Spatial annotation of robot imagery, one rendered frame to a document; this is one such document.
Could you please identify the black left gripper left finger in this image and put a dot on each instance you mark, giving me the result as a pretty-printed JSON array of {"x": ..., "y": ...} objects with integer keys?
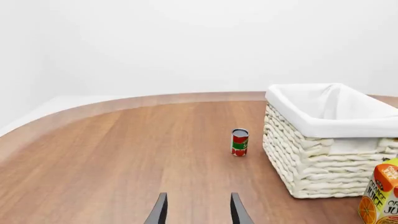
[{"x": 159, "y": 211}]

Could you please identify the white woven basket with liner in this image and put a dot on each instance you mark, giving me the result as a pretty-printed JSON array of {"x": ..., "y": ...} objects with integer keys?
[{"x": 326, "y": 144}]

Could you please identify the red and green tomato tin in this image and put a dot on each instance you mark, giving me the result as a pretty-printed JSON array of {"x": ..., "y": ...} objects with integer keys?
[{"x": 239, "y": 142}]

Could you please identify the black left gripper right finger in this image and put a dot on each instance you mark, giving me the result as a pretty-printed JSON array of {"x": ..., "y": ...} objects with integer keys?
[{"x": 239, "y": 212}]

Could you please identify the orange juice carton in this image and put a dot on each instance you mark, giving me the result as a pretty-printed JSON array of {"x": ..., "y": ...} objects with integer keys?
[{"x": 382, "y": 196}]

